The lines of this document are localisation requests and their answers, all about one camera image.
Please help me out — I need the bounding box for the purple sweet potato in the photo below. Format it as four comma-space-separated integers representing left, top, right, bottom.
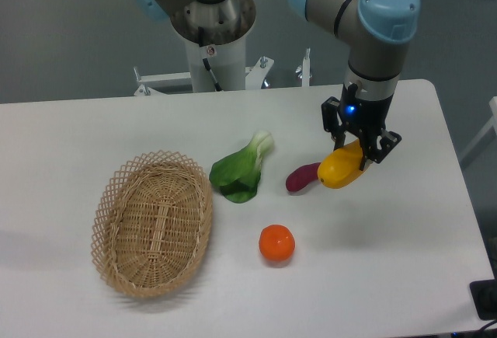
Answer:
285, 162, 320, 193

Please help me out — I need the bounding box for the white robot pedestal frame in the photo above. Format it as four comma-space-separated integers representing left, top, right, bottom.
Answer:
133, 37, 315, 97

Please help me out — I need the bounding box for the yellow mango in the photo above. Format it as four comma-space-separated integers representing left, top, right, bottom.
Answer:
317, 139, 371, 189

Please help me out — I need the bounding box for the orange tangerine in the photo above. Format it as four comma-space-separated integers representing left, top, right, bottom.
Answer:
259, 224, 296, 263

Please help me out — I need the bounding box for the woven wicker basket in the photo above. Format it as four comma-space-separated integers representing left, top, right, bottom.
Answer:
91, 151, 213, 298

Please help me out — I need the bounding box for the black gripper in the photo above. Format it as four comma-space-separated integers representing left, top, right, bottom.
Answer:
321, 84, 402, 171

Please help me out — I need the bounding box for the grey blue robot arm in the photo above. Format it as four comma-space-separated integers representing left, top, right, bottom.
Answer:
135, 0, 421, 169

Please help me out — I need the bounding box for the green bok choy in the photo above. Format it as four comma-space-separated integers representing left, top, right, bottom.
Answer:
209, 131, 274, 204

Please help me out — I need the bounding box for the black device at edge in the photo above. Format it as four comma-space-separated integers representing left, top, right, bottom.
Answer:
469, 279, 496, 321

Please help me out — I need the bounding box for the white furniture piece right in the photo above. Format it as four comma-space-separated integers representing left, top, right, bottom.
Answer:
458, 96, 496, 169

